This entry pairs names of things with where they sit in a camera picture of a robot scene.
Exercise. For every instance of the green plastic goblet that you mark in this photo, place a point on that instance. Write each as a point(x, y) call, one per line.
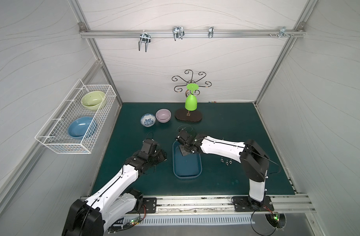
point(191, 100)

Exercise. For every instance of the light green bowl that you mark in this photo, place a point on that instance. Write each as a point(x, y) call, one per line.
point(94, 100)

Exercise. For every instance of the teal plastic storage box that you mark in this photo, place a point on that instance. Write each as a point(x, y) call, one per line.
point(187, 167)

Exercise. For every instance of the black cooling fan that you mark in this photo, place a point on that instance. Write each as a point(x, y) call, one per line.
point(276, 220)

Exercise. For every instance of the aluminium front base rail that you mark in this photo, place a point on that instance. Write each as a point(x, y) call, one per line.
point(224, 204)

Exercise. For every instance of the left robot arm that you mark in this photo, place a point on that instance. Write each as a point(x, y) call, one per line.
point(96, 214)

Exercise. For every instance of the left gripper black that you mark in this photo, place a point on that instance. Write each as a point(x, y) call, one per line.
point(159, 156)

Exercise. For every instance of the aluminium top rail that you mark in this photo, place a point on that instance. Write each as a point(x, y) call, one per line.
point(161, 34)

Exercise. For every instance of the pink bowl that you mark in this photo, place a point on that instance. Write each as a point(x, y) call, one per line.
point(163, 116)

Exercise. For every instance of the metal hook right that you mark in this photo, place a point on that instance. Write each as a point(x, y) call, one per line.
point(282, 34)

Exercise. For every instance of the white wire wall basket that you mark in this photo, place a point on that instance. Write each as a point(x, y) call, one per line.
point(54, 134)

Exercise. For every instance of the metal double hook left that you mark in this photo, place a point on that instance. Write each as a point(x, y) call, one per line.
point(144, 41)

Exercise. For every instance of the black metal cup stand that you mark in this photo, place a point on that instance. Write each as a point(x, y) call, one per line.
point(183, 114)

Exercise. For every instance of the blue patterned small bowl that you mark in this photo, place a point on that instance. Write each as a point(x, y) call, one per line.
point(148, 120)

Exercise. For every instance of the white ventilation grille strip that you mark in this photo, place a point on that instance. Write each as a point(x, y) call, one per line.
point(198, 220)

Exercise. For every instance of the metal double hook middle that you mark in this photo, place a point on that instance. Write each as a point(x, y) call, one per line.
point(178, 32)

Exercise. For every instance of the metal double hook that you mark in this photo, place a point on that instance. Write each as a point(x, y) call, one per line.
point(178, 32)
point(144, 41)

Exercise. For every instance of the green table mat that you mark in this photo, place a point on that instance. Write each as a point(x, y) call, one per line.
point(236, 122)

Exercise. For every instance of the small metal hook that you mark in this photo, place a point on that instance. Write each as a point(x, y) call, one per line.
point(210, 32)

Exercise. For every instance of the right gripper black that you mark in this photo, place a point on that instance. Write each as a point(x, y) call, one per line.
point(185, 146)

